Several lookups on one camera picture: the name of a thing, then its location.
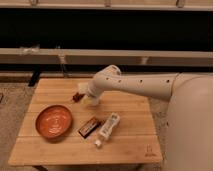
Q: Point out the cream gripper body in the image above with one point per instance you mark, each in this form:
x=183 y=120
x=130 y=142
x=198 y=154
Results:
x=82 y=89

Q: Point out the red brown eraser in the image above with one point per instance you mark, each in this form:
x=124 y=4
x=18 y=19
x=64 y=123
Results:
x=77 y=97

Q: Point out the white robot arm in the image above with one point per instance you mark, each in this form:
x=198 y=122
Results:
x=189 y=134

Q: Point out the white ceramic cup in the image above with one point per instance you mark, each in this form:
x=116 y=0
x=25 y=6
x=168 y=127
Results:
x=91 y=101

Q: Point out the orange ceramic bowl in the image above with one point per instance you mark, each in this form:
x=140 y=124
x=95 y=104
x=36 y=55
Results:
x=53 y=122

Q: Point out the dark brown chocolate bar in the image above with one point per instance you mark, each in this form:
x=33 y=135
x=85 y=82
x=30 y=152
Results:
x=89 y=127

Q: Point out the white squeeze tube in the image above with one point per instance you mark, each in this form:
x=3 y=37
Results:
x=106 y=130

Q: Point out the wooden table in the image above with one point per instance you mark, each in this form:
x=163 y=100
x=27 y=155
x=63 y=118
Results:
x=133 y=141

